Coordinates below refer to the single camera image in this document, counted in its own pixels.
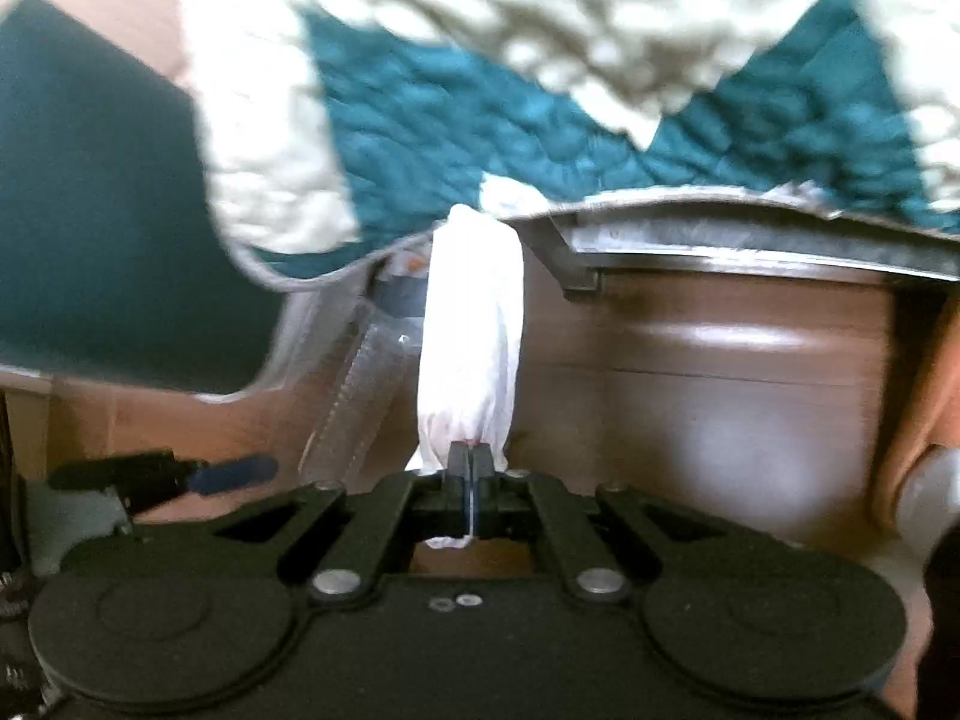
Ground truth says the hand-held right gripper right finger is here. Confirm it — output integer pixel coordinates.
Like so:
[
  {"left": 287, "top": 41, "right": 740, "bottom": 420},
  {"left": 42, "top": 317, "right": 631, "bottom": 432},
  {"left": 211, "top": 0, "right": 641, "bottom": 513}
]
[{"left": 471, "top": 442, "right": 722, "bottom": 605}]

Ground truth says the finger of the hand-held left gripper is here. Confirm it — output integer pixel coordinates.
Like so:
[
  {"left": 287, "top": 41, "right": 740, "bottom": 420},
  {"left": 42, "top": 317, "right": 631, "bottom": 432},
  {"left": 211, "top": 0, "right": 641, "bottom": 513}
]
[{"left": 191, "top": 452, "right": 280, "bottom": 500}]

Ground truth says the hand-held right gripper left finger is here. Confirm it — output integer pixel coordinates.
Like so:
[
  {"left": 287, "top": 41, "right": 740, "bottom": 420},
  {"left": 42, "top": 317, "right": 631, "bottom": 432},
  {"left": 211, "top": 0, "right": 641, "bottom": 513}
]
[{"left": 214, "top": 442, "right": 472, "bottom": 605}]

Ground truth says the white tissue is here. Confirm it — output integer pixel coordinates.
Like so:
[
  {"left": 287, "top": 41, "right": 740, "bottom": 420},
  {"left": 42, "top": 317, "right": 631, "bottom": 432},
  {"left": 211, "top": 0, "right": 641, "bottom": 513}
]
[{"left": 407, "top": 202, "right": 526, "bottom": 550}]

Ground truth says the clear plastic bottle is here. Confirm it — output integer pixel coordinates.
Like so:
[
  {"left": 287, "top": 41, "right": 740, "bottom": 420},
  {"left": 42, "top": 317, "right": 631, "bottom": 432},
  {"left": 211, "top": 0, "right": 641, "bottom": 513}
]
[{"left": 298, "top": 251, "right": 430, "bottom": 487}]

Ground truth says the white bin liner bag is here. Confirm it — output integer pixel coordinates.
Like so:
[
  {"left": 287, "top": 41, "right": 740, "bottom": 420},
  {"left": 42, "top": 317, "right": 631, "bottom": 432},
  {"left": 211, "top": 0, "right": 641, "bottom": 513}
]
[{"left": 244, "top": 270, "right": 380, "bottom": 400}]

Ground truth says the brown wooden bed board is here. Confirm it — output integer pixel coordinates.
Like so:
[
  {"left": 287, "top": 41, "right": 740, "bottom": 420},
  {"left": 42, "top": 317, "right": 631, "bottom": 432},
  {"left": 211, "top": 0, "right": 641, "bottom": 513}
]
[{"left": 517, "top": 221, "right": 942, "bottom": 550}]

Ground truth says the teal chevron quilted blanket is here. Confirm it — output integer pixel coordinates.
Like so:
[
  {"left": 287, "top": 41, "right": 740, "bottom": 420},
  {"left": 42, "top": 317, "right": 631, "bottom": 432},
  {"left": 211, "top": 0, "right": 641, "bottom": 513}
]
[{"left": 176, "top": 0, "right": 960, "bottom": 295}]

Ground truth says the grey round object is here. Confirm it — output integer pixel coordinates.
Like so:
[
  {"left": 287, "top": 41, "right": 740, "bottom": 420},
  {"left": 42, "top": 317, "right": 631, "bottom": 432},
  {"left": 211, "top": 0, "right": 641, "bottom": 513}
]
[{"left": 898, "top": 446, "right": 960, "bottom": 535}]

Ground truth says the metal bed frame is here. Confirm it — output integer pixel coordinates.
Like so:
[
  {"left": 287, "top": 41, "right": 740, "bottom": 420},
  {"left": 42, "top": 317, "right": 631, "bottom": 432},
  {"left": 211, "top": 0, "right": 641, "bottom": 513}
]
[{"left": 506, "top": 195, "right": 960, "bottom": 297}]

